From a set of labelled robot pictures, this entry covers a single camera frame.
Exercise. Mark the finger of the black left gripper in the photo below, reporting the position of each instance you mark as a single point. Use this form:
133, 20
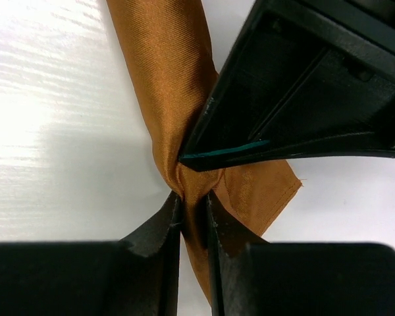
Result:
303, 79

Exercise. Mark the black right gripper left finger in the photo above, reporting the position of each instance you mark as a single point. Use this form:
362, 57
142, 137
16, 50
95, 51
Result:
137, 275

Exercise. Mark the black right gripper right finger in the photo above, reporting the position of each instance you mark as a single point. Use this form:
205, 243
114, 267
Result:
250, 276

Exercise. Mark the orange cloth napkin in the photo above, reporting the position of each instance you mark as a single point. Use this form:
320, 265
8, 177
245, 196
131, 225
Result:
167, 49

